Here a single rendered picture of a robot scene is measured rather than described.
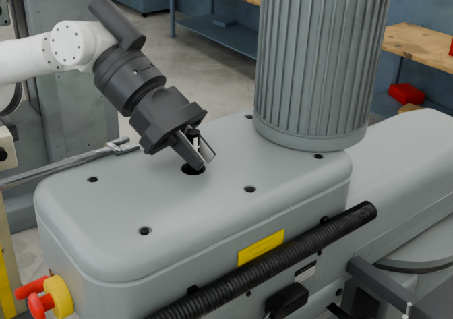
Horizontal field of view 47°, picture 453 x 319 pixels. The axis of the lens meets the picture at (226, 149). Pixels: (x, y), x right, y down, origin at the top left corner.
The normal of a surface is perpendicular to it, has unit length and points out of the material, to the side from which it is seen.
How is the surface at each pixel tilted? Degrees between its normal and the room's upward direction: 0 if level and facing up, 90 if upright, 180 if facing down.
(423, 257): 0
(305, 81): 90
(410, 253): 0
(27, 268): 0
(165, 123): 31
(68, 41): 75
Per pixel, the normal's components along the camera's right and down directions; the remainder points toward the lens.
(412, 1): -0.79, 0.29
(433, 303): 0.04, -0.86
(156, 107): 0.44, -0.58
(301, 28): -0.44, 0.44
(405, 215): 0.62, 0.41
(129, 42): -0.32, 0.08
